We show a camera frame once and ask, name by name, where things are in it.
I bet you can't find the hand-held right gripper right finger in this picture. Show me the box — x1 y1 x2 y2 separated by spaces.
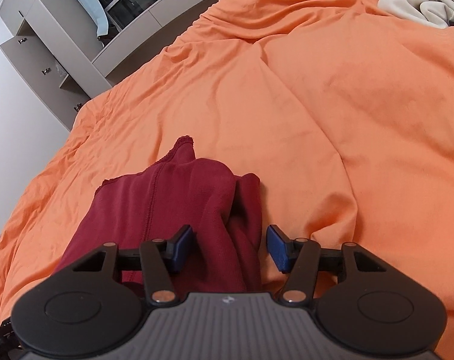
266 225 387 304

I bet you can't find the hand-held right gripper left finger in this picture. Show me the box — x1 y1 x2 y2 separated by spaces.
72 225 195 304

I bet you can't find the maroon small garment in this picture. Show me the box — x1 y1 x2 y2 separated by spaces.
53 135 264 295

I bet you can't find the orange bed sheet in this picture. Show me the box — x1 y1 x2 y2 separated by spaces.
0 0 454 360

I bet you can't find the beige glass display unit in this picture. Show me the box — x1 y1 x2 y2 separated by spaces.
53 0 255 80

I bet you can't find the beige wall cabinet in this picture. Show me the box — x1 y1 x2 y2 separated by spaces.
0 0 113 133

